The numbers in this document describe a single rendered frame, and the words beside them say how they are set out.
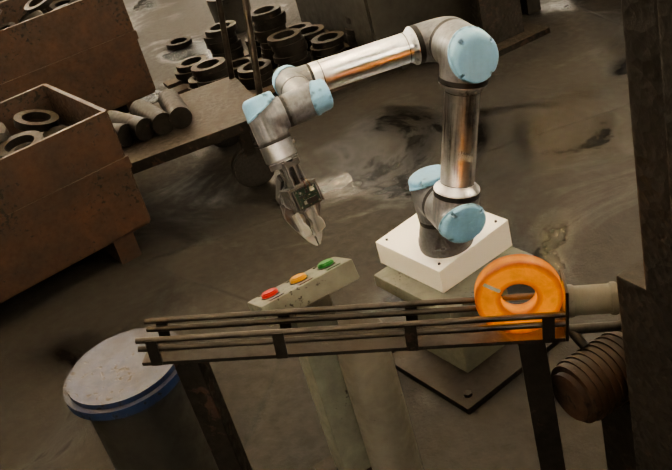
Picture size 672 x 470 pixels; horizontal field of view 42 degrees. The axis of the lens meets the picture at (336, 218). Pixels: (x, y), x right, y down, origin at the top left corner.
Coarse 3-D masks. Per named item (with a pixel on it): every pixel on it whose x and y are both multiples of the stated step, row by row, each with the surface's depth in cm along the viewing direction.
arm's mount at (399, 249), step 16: (400, 224) 254; (416, 224) 252; (496, 224) 240; (384, 240) 249; (400, 240) 247; (416, 240) 245; (480, 240) 236; (496, 240) 240; (384, 256) 250; (400, 256) 242; (416, 256) 238; (464, 256) 234; (480, 256) 238; (416, 272) 239; (432, 272) 232; (448, 272) 232; (464, 272) 236; (448, 288) 234
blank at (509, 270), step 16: (512, 256) 154; (528, 256) 154; (496, 272) 153; (512, 272) 153; (528, 272) 153; (544, 272) 153; (480, 288) 155; (496, 288) 155; (544, 288) 154; (560, 288) 154; (480, 304) 157; (496, 304) 157; (512, 304) 160; (528, 304) 159; (544, 304) 156; (560, 304) 156; (528, 320) 158
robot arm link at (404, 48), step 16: (448, 16) 206; (416, 32) 207; (368, 48) 206; (384, 48) 206; (400, 48) 206; (416, 48) 207; (304, 64) 205; (320, 64) 204; (336, 64) 204; (352, 64) 204; (368, 64) 205; (384, 64) 207; (400, 64) 209; (416, 64) 212; (272, 80) 208; (336, 80) 205; (352, 80) 207
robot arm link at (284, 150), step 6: (288, 138) 193; (276, 144) 191; (282, 144) 191; (288, 144) 192; (264, 150) 192; (270, 150) 191; (276, 150) 191; (282, 150) 191; (288, 150) 192; (294, 150) 193; (264, 156) 193; (270, 156) 192; (276, 156) 191; (282, 156) 192; (288, 156) 192; (270, 162) 193; (276, 162) 193
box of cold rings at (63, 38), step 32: (32, 0) 512; (64, 0) 532; (96, 0) 470; (0, 32) 449; (32, 32) 457; (64, 32) 466; (96, 32) 475; (128, 32) 485; (0, 64) 454; (32, 64) 462; (64, 64) 471; (96, 64) 480; (128, 64) 490; (0, 96) 458; (96, 96) 486; (128, 96) 496
